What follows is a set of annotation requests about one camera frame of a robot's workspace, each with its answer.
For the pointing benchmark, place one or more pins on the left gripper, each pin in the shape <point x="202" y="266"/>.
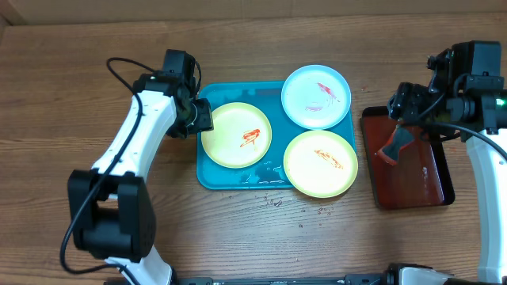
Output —
<point x="205" y="123"/>

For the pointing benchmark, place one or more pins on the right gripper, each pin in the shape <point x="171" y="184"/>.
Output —
<point x="405" y="105"/>

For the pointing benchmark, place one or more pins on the red black sponge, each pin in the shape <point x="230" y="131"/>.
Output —
<point x="399" y="140"/>

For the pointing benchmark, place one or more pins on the yellow plate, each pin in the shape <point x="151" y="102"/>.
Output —
<point x="241" y="136"/>
<point x="320" y="164"/>

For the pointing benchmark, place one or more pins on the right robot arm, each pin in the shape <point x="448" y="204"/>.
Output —
<point x="465" y="98"/>

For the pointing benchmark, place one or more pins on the dark red black tray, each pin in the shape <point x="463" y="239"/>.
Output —
<point x="420" y="178"/>

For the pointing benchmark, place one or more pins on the light blue plate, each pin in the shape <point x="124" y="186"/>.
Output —
<point x="316" y="97"/>

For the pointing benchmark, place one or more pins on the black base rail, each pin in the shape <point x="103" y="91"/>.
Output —
<point x="350" y="279"/>

